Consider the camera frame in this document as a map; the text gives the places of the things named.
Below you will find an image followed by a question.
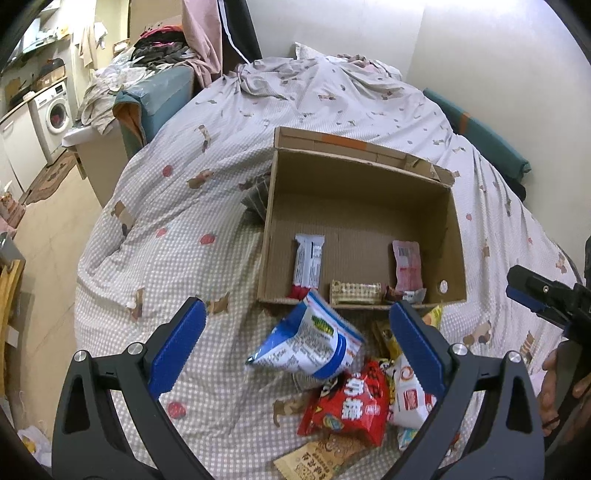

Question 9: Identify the white red pompom bag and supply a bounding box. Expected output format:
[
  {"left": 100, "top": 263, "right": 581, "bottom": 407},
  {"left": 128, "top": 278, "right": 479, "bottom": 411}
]
[{"left": 388, "top": 354, "right": 437, "bottom": 430}]

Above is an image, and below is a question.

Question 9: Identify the red snack bag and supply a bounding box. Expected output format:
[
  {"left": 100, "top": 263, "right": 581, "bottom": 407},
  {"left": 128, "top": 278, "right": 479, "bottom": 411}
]
[{"left": 297, "top": 358, "right": 391, "bottom": 447}]

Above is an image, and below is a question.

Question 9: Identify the blue white snack bag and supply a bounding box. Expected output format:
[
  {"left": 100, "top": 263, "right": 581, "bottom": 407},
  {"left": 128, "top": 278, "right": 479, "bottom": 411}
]
[{"left": 246, "top": 290, "right": 365, "bottom": 381}]

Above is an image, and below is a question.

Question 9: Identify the beige wafer bar packet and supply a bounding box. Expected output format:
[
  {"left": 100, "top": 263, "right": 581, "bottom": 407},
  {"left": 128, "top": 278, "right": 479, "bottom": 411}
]
[{"left": 329, "top": 280, "right": 384, "bottom": 305}]

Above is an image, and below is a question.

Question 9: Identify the right hand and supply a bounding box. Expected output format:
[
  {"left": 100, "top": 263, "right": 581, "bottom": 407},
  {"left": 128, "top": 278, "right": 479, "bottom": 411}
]
[{"left": 538, "top": 350, "right": 590, "bottom": 444}]

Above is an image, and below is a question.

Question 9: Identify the pink snack packet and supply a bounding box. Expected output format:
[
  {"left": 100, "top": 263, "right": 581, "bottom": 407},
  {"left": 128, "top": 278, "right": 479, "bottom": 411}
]
[{"left": 392, "top": 240, "right": 424, "bottom": 292}]

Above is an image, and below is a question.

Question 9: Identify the yellow chip bag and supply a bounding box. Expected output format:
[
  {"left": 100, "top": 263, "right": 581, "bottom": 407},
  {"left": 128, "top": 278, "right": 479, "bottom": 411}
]
[{"left": 372, "top": 304, "right": 445, "bottom": 361}]

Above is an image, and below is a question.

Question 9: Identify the tan cookie packet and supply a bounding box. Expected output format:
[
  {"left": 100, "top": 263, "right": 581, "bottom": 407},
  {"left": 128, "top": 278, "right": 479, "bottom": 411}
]
[{"left": 273, "top": 433, "right": 370, "bottom": 480}]

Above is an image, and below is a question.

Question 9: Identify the patterned bed duvet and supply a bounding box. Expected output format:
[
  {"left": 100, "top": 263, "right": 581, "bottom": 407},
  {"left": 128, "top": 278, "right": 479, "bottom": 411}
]
[{"left": 75, "top": 57, "right": 575, "bottom": 479}]

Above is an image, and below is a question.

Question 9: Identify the brown cardboard box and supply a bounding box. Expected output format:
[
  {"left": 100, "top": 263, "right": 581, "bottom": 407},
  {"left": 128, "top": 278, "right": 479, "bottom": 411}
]
[{"left": 257, "top": 127, "right": 467, "bottom": 307}]

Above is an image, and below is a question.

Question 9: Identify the brown floor mat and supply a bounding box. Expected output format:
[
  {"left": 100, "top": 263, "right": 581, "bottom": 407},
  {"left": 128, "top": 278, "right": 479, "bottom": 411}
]
[{"left": 23, "top": 151, "right": 76, "bottom": 205}]

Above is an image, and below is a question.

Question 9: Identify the white red snack bar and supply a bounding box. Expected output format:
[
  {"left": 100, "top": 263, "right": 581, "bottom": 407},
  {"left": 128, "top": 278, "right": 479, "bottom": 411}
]
[{"left": 288, "top": 234, "right": 325, "bottom": 300}]

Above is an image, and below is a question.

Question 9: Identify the teal mattress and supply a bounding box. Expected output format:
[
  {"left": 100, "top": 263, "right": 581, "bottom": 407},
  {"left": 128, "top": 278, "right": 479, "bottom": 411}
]
[{"left": 112, "top": 66, "right": 194, "bottom": 159}]

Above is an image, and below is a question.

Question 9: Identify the white washing machine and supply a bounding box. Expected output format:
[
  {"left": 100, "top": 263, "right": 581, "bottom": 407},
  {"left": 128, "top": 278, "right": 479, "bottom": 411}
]
[{"left": 28, "top": 80, "right": 72, "bottom": 165}]

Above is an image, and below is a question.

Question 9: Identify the pile of clothes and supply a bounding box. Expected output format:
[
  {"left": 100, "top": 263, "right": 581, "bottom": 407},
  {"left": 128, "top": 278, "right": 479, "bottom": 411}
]
[{"left": 130, "top": 25, "right": 197, "bottom": 69}]

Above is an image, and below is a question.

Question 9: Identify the pink hanging cloth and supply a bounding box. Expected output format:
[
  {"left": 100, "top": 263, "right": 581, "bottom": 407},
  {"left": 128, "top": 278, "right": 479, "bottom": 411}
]
[{"left": 181, "top": 0, "right": 222, "bottom": 88}]

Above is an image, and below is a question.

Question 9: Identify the teal pillow by wall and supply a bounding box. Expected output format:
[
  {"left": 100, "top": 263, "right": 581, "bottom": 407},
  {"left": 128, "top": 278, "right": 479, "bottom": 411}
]
[{"left": 423, "top": 88, "right": 531, "bottom": 184}]

